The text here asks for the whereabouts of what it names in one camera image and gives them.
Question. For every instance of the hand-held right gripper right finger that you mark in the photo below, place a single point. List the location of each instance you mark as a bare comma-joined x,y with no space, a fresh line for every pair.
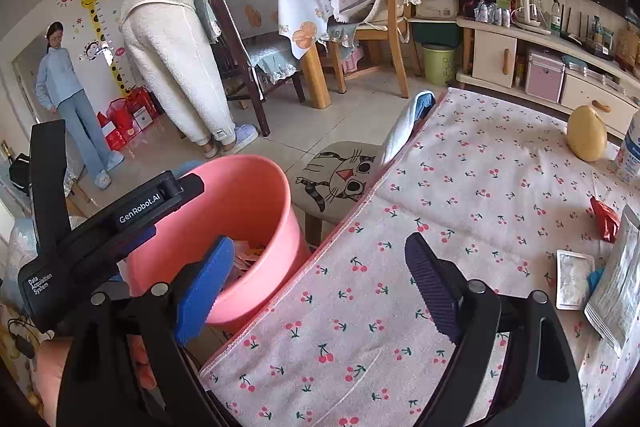
435,287

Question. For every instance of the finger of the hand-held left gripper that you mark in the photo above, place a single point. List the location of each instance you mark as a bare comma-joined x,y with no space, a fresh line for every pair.
135,212
50,187

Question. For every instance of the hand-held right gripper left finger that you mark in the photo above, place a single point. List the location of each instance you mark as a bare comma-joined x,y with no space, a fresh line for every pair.
205,297

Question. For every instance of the pink plastic bucket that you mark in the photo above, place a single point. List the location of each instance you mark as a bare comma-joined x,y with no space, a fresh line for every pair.
250,207

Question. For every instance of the silver snack bag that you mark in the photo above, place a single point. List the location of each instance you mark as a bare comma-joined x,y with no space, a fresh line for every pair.
617,287

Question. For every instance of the red snack packet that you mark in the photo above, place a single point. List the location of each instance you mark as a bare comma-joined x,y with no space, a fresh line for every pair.
606,222

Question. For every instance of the person's left hand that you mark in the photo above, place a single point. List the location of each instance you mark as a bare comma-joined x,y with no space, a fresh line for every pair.
52,372

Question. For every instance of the black bag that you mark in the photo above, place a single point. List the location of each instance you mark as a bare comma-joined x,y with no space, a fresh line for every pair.
21,172

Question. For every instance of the cherry print tablecloth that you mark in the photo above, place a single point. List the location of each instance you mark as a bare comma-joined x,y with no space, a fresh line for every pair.
450,207

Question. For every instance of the red paper gift bag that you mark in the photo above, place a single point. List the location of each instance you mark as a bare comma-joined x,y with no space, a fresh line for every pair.
119,119

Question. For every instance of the red gift box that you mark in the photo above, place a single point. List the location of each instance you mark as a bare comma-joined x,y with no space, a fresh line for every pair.
145,107

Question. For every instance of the small silver foil packet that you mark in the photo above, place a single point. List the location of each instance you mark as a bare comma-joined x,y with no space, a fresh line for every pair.
572,279

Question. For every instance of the cat print stool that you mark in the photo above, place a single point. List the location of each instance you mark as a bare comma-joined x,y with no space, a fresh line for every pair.
340,177

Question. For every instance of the giraffe height chart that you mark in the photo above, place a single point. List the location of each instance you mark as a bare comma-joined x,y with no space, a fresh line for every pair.
107,37

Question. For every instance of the small blue wrapper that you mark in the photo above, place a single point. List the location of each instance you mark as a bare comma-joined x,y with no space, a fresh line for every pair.
596,279

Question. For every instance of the blue and white cloth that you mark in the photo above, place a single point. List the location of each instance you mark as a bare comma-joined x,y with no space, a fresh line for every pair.
407,127

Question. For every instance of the dark wooden chair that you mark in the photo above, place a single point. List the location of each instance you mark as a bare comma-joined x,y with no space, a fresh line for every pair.
240,72

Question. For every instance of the blue lace chair cushion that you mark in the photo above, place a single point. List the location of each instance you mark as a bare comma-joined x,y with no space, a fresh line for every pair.
275,57

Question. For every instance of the yellow pear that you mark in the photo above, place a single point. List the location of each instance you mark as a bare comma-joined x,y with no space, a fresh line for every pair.
586,134

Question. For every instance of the green waste bin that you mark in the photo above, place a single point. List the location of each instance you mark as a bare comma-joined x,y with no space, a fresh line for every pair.
442,64

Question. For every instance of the white milk bottle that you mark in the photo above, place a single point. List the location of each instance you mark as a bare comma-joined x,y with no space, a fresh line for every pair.
631,157

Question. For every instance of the metal storage case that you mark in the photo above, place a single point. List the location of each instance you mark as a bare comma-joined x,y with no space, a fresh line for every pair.
544,77

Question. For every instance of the light wooden chair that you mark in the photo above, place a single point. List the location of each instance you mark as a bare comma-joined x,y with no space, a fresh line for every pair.
395,52

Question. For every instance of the white television cabinet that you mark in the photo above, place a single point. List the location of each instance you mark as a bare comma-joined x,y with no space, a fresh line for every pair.
492,52

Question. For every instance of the dark green box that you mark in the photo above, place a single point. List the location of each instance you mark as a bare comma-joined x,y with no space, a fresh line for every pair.
435,34

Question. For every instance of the orange print dining tablecloth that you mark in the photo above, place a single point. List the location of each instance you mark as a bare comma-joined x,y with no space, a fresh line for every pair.
300,7

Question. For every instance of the pack of silver cans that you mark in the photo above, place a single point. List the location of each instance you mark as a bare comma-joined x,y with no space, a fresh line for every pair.
492,13

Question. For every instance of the black router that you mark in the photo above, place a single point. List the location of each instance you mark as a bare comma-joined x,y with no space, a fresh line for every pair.
590,42

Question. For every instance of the glass kettle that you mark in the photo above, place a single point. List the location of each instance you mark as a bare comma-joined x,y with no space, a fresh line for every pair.
530,9

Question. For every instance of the green label plastic bottle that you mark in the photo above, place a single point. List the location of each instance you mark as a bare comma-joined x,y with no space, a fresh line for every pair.
556,19

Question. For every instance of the brown paper bag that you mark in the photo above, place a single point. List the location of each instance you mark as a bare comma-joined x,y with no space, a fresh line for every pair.
627,49

